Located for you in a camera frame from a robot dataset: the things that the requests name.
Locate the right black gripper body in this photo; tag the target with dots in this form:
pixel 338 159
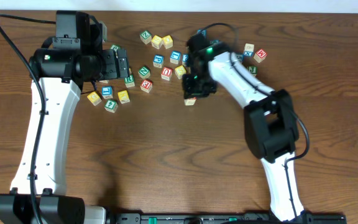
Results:
pixel 199 84

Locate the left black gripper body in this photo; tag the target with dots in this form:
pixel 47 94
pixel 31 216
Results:
pixel 108 70

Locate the red A block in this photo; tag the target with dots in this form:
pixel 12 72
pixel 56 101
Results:
pixel 190 101

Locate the blue 2 block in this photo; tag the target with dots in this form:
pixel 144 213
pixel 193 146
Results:
pixel 185 60

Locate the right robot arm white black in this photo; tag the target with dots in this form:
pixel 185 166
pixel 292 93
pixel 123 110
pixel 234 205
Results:
pixel 271 126

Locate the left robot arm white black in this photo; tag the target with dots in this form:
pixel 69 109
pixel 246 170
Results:
pixel 59 69

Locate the green J block left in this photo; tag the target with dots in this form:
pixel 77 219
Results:
pixel 115 47

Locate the green j block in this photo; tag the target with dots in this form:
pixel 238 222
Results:
pixel 115 47
pixel 252 70

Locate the green R block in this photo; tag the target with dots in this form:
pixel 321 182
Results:
pixel 129 81

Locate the yellow block centre row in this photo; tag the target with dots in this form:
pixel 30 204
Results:
pixel 180 71

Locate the blue T block left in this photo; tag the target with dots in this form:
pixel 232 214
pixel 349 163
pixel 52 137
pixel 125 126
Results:
pixel 107 92

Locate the yellow K block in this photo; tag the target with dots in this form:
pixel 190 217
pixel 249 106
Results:
pixel 123 96

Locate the green N block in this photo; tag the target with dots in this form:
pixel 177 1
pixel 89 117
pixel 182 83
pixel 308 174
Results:
pixel 144 72

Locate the red U block centre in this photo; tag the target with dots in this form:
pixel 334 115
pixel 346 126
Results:
pixel 166 73

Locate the yellow G block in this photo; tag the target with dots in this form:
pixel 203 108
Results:
pixel 94 98

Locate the blue L block centre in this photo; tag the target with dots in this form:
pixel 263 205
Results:
pixel 175 57

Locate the red E block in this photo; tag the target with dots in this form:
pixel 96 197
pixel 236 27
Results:
pixel 146 85

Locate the green 4 block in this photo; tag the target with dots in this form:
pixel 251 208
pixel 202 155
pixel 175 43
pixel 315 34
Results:
pixel 111 106

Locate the green Z block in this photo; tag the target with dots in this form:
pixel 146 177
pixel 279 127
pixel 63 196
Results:
pixel 146 37

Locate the blue P block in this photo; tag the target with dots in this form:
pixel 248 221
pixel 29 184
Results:
pixel 158 61

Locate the blue 5 block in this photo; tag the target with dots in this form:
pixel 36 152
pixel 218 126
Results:
pixel 240 57

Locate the yellow block top left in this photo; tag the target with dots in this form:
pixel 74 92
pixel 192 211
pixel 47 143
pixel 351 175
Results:
pixel 157 42

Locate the yellow block top right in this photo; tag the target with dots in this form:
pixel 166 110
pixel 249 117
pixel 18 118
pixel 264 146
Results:
pixel 167 41

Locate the blue D block upper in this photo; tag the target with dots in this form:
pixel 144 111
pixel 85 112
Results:
pixel 201 31

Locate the green J block right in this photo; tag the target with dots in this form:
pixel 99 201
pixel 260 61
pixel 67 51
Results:
pixel 252 70

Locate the blue X block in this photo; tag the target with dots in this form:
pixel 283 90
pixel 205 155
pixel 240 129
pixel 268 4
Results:
pixel 248 50

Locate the red M block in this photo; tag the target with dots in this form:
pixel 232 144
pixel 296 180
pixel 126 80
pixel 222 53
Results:
pixel 260 55

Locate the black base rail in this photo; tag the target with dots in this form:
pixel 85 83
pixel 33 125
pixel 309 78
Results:
pixel 222 218

